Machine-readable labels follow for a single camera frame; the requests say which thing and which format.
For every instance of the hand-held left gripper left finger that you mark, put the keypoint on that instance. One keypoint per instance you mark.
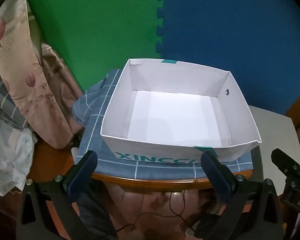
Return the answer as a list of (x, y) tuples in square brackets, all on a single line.
[(81, 177)]

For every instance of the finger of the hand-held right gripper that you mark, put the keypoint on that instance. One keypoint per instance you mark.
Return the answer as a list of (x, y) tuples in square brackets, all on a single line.
[(283, 161)]

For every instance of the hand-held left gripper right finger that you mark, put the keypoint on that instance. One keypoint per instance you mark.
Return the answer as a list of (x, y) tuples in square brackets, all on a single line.
[(215, 177)]

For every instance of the white shoe box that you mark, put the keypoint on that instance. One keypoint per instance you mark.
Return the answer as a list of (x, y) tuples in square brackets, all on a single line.
[(177, 120)]

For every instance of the grey side table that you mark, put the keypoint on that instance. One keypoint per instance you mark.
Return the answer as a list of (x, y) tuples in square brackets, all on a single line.
[(272, 130)]

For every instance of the blue checked cloth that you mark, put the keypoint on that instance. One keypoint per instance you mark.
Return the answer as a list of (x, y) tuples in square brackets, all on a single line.
[(110, 160)]

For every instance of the white leaf-print bedding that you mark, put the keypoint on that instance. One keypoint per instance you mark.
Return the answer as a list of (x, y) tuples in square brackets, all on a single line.
[(7, 155)]

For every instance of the grey plaid blanket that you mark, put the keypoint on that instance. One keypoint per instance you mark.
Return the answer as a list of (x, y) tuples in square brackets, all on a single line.
[(0, 100)]

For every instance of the pink floral quilt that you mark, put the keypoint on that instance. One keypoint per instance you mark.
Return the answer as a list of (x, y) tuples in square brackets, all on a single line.
[(15, 55)]

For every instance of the blue foam mat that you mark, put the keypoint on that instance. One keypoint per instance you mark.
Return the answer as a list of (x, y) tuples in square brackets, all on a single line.
[(227, 30)]

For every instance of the green foam mat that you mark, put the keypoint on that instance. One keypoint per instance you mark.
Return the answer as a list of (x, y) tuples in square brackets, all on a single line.
[(102, 17)]

